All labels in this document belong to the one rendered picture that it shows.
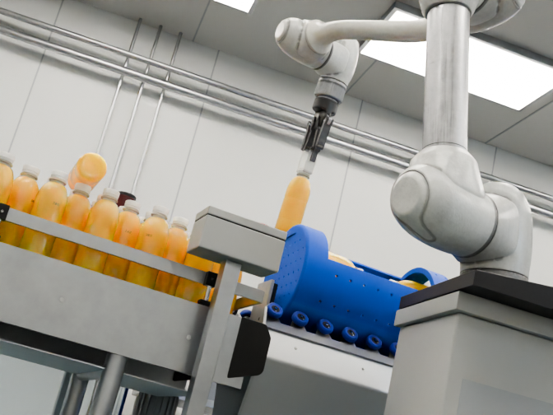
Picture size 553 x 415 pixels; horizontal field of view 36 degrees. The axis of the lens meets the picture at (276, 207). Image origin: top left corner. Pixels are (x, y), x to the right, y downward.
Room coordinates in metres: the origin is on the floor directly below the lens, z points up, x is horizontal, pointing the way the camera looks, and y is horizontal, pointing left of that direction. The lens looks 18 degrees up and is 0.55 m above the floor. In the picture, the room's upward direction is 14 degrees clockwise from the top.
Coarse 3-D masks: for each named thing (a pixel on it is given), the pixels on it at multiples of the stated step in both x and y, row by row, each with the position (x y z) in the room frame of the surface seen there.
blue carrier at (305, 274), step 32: (288, 256) 2.25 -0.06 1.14; (320, 256) 2.15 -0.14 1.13; (288, 288) 2.20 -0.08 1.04; (320, 288) 2.16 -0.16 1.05; (352, 288) 2.18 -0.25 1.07; (384, 288) 2.21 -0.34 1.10; (288, 320) 2.23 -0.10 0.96; (352, 320) 2.22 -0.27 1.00; (384, 320) 2.24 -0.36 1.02; (384, 352) 2.33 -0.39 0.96
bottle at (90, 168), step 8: (80, 160) 1.89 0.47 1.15; (88, 160) 1.90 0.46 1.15; (96, 160) 1.90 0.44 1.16; (104, 160) 1.91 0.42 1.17; (72, 168) 1.95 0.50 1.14; (80, 168) 1.89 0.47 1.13; (88, 168) 1.90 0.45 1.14; (96, 168) 1.91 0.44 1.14; (104, 168) 1.91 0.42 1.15; (72, 176) 1.95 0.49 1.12; (80, 176) 1.90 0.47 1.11; (88, 176) 1.90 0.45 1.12; (96, 176) 1.90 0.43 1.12; (72, 184) 1.99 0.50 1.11; (88, 184) 1.94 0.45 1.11; (96, 184) 1.98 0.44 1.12
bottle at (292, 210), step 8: (296, 176) 2.36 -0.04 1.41; (304, 176) 2.36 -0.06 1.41; (288, 184) 2.37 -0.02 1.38; (296, 184) 2.34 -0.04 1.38; (304, 184) 2.35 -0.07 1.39; (288, 192) 2.36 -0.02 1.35; (296, 192) 2.34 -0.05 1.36; (304, 192) 2.35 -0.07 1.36; (288, 200) 2.35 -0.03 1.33; (296, 200) 2.35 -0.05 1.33; (304, 200) 2.36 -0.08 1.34; (288, 208) 2.35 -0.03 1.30; (296, 208) 2.35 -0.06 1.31; (304, 208) 2.37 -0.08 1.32; (280, 216) 2.37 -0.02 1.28; (288, 216) 2.35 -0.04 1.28; (296, 216) 2.36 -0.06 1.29; (280, 224) 2.37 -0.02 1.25; (288, 224) 2.36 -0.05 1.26; (296, 224) 2.36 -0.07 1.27
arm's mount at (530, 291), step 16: (480, 272) 1.60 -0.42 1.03; (432, 288) 1.79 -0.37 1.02; (448, 288) 1.71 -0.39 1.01; (464, 288) 1.64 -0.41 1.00; (480, 288) 1.61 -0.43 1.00; (496, 288) 1.61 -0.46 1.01; (512, 288) 1.62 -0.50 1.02; (528, 288) 1.63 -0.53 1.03; (544, 288) 1.63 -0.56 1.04; (400, 304) 1.95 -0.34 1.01; (512, 304) 1.67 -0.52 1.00; (528, 304) 1.64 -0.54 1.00; (544, 304) 1.63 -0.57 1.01
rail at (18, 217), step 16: (16, 224) 1.84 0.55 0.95; (32, 224) 1.84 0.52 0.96; (48, 224) 1.85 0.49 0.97; (80, 240) 1.88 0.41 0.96; (96, 240) 1.89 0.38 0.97; (128, 256) 1.92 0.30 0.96; (144, 256) 1.93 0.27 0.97; (176, 272) 1.96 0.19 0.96; (192, 272) 1.97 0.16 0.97; (240, 288) 2.01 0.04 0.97; (256, 288) 2.02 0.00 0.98
